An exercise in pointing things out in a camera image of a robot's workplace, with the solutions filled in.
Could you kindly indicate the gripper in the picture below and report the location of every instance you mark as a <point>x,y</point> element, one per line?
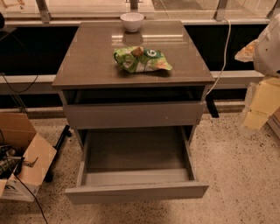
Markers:
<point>269,53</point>

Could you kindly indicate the grey drawer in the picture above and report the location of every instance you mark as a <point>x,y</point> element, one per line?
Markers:
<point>141,164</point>
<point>131,115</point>

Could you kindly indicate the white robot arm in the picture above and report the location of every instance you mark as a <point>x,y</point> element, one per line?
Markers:
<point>270,33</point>

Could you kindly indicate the grey drawer cabinet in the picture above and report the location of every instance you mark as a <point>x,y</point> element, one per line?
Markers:
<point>89,73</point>

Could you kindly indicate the grey top drawer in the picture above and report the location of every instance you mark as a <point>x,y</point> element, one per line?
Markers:
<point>131,115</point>

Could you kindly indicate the cardboard box right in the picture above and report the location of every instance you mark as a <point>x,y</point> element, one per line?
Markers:
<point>274,122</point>

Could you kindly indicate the green chip bag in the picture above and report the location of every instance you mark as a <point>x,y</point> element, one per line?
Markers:
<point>138,59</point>

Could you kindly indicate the white ceramic bowl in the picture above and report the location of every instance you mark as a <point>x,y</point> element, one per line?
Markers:
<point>132,21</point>

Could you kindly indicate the black stand leg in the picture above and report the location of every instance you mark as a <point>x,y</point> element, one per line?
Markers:
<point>65,133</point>

